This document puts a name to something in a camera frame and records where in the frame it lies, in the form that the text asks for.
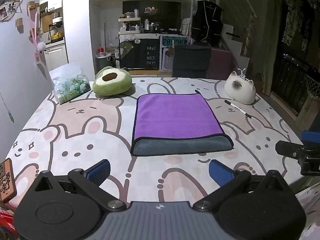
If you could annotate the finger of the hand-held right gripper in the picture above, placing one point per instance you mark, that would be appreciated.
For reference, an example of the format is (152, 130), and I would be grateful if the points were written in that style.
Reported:
(287, 148)
(311, 137)

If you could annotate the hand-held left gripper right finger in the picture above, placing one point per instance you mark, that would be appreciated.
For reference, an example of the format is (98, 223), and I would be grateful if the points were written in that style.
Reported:
(220, 173)

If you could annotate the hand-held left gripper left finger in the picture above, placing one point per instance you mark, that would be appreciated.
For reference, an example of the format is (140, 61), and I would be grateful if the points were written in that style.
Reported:
(100, 172)

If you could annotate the purple and grey towel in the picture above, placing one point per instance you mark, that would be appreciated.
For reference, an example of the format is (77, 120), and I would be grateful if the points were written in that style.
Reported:
(175, 115)

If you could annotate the rabbit print tablecloth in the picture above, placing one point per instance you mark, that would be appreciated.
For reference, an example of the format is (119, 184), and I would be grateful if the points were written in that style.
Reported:
(87, 130)

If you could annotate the black and white pen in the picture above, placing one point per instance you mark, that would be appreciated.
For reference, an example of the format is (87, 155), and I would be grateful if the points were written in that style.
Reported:
(237, 108)

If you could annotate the white cat figurine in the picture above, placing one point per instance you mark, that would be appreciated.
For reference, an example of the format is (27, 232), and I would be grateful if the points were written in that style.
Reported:
(240, 90)

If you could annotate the avocado plush pillow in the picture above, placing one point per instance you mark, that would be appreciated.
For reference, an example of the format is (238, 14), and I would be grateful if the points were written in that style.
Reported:
(112, 82)

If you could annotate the clear plastic zip bag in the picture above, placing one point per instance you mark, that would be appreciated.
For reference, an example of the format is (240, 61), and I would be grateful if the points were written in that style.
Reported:
(70, 85)

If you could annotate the beige window curtain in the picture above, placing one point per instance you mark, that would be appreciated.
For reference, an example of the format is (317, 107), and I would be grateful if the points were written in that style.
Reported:
(271, 45)

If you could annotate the maroon chair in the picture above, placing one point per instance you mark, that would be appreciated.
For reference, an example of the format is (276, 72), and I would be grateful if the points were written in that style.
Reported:
(222, 63)

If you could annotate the red object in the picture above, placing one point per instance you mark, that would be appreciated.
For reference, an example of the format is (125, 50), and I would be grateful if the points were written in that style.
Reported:
(5, 223)

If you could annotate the dark trash bin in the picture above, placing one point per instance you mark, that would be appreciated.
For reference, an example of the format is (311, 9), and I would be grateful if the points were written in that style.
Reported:
(103, 63)

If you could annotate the dark chair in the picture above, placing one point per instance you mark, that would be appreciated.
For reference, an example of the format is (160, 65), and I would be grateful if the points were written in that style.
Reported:
(191, 61)

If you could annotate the black curtain with white lettering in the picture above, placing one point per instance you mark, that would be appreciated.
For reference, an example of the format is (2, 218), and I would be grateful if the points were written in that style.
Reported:
(142, 53)

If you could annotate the teal sign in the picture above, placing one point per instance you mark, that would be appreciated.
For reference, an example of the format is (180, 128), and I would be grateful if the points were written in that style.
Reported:
(173, 41)

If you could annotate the yellow pot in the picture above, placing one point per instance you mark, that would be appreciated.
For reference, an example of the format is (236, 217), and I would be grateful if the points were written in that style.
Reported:
(57, 36)

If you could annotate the white shelf with bottles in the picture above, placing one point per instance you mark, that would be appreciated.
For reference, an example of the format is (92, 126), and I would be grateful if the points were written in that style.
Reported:
(130, 26)

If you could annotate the black jacket with white trim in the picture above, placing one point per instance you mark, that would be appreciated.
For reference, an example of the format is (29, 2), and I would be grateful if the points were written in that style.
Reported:
(206, 22)

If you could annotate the pink ribbon wall decoration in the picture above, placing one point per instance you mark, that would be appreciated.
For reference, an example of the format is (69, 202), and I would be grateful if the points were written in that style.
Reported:
(36, 35)

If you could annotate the wall photos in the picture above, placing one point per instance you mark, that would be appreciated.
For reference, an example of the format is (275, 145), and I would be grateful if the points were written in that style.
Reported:
(11, 5)

